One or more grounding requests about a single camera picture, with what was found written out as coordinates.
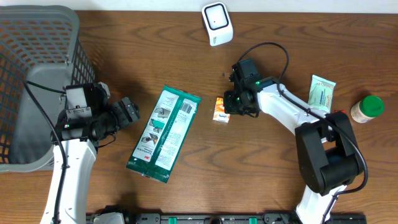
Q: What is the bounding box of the green 3M product pouch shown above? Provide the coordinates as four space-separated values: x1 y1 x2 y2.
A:
126 86 201 184

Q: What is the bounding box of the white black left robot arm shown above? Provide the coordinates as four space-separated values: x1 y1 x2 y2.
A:
41 82 140 223

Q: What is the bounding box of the grey plastic shopping basket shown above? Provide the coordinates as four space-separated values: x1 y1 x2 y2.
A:
1 6 95 173

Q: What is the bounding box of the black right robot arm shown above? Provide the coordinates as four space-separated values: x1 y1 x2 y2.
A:
224 70 368 223

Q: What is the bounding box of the green lid white jar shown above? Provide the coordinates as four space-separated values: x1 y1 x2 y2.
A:
350 95 385 123

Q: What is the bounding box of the white cube barcode scanner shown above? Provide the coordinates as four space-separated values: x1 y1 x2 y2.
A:
201 2 234 47

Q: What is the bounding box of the light green wipes pack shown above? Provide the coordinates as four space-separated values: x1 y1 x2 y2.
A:
308 75 336 113

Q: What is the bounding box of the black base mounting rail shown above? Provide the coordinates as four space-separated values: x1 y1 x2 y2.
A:
85 212 368 224

